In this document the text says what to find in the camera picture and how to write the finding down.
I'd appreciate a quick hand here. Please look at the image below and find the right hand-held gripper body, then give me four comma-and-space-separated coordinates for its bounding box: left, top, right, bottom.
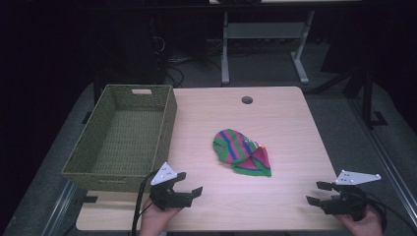
322, 169, 383, 222

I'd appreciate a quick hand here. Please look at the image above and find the striped knitted pet sweater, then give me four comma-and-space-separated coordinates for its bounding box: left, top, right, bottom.
211, 128, 272, 178

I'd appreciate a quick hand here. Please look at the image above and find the black computer tower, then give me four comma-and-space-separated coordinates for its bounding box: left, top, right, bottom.
97, 13, 167, 87

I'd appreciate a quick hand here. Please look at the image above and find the black metal stand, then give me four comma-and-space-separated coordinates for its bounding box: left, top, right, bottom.
308, 65, 389, 129

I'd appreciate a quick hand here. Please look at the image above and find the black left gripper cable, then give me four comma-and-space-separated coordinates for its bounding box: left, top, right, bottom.
131, 170, 159, 236

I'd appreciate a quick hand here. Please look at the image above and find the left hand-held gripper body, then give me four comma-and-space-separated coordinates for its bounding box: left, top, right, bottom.
149, 161, 195, 211

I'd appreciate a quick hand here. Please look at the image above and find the metal floor rail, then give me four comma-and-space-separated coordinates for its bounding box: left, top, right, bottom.
40, 180, 81, 236
348, 97, 417, 227

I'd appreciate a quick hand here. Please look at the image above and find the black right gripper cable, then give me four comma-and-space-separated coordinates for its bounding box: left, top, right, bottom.
359, 191, 417, 232

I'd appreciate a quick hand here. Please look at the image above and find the person's left hand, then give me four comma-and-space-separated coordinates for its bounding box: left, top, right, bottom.
139, 198, 183, 236

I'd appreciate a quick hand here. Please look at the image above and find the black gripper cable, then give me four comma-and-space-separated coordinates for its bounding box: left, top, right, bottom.
131, 170, 159, 236
359, 191, 417, 232

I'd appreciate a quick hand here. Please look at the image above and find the tangle of floor cables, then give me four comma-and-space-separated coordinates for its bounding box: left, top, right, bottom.
153, 32, 224, 89

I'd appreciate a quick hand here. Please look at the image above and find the green woven basket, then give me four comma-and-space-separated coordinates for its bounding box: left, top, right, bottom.
61, 84, 178, 194

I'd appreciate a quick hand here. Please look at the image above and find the person's right hand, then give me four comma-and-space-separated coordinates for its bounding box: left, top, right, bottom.
333, 205, 385, 236

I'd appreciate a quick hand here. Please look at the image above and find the grey metal frame desk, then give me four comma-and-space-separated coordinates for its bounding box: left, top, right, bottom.
209, 0, 362, 87

